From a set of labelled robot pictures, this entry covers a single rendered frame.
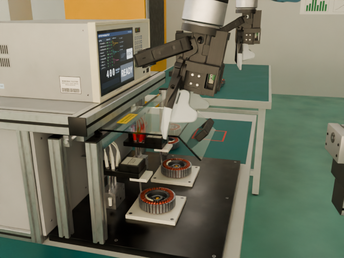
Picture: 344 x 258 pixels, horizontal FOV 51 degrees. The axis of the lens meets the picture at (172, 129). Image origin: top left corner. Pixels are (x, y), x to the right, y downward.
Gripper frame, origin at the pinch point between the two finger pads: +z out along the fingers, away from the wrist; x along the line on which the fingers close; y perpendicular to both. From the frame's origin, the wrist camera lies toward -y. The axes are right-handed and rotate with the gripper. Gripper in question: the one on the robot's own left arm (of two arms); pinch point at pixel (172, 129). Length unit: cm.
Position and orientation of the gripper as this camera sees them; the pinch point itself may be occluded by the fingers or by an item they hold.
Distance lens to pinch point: 69.7
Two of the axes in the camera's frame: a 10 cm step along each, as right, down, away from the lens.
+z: -1.7, 9.4, 2.9
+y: 9.5, 2.3, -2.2
